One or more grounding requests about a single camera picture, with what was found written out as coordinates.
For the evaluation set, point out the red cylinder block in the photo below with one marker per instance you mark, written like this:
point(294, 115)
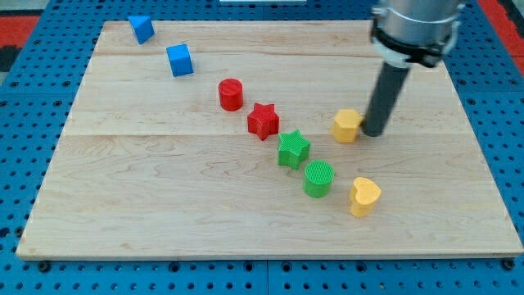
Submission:
point(231, 94)

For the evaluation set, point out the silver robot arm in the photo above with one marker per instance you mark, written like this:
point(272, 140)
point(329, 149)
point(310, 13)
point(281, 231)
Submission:
point(404, 33)

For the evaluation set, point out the green star block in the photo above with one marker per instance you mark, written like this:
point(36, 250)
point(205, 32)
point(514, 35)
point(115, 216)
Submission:
point(293, 149)

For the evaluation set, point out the wooden board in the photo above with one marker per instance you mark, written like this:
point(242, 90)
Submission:
point(150, 167)

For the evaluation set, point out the yellow hexagon block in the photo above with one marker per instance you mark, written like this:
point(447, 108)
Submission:
point(346, 125)

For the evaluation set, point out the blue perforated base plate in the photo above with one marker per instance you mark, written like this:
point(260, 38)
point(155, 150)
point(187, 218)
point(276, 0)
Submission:
point(39, 89)

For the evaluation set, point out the red star block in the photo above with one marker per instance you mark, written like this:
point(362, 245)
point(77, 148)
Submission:
point(263, 120)

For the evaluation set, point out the blue cube block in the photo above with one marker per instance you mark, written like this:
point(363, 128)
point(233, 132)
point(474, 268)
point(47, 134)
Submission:
point(179, 60)

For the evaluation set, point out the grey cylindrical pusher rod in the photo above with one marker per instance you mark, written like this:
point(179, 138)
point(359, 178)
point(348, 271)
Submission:
point(390, 82)

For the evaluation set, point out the green cylinder block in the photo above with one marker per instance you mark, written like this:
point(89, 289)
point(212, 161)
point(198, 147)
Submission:
point(318, 178)

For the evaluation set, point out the blue triangular block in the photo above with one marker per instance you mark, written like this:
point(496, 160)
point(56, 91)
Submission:
point(142, 27)

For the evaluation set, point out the yellow heart block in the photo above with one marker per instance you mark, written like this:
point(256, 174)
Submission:
point(363, 196)

